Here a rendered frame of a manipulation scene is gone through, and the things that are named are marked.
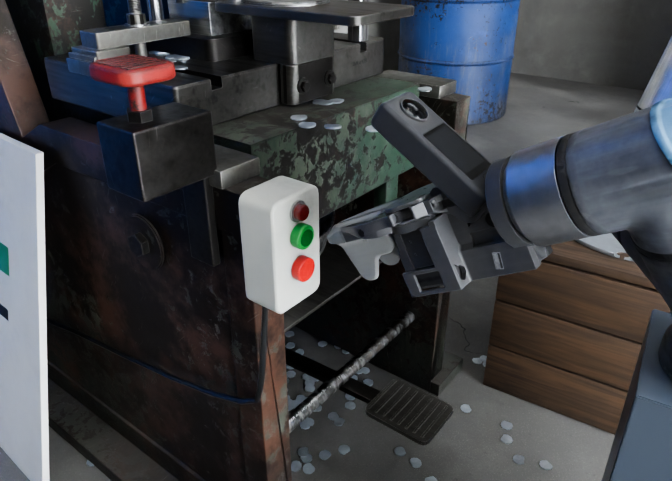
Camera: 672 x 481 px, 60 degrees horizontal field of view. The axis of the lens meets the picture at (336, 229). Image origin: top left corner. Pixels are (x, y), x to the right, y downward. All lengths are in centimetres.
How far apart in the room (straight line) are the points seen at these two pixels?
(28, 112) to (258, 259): 53
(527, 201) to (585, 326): 78
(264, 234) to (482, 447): 74
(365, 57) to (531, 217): 64
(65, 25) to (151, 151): 47
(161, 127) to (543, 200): 35
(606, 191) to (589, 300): 75
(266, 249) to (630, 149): 36
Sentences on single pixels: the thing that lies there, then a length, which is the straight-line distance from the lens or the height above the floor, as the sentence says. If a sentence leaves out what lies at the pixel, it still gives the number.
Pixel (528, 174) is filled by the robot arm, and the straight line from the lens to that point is 43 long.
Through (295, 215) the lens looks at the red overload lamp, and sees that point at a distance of 61.
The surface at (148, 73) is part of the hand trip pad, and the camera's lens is 57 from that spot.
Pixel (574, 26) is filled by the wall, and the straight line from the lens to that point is 416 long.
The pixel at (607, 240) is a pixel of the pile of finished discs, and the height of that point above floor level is 35.
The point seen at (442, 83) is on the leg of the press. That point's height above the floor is 64.
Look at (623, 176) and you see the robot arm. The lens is 41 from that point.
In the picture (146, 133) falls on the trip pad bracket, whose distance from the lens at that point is 58.
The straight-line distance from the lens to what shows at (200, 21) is 91.
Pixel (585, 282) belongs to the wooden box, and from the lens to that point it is 114.
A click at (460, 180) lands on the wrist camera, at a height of 70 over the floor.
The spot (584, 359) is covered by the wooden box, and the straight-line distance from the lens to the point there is 122.
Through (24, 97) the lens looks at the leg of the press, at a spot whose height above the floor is 64.
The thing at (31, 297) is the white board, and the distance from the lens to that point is 104.
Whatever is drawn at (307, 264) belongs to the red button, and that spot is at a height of 55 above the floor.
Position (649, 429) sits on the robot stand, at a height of 41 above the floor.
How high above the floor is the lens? 87
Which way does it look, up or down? 27 degrees down
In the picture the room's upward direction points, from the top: straight up
